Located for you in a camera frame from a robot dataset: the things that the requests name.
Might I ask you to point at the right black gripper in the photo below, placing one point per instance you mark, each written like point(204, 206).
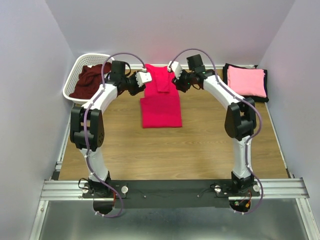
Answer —
point(178, 84)

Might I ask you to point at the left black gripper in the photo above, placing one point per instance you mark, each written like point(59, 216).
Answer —
point(138, 89)

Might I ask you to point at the crimson red t shirt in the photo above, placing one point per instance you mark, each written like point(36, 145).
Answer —
point(160, 106)

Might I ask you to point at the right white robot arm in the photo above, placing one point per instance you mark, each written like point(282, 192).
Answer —
point(240, 120)

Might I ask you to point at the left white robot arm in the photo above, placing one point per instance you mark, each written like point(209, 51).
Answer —
point(87, 130)

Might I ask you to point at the folded black t shirt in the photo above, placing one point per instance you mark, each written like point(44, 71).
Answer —
point(255, 98)

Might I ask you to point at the dark maroon t shirt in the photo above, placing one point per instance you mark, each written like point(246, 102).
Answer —
point(89, 81)

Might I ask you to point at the white plastic laundry basket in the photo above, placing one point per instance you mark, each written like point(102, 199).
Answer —
point(87, 59)

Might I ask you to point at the folded pink t shirt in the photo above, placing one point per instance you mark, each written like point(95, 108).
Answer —
point(247, 82)

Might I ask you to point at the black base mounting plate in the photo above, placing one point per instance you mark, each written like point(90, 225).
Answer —
point(169, 194)

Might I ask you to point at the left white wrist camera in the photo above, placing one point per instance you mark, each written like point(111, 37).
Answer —
point(143, 77)

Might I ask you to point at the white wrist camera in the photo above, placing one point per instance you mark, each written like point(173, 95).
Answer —
point(175, 68)
point(143, 77)

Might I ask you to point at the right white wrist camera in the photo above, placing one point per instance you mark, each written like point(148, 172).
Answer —
point(175, 68)

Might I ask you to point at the aluminium frame rail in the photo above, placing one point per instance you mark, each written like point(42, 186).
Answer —
point(281, 188)

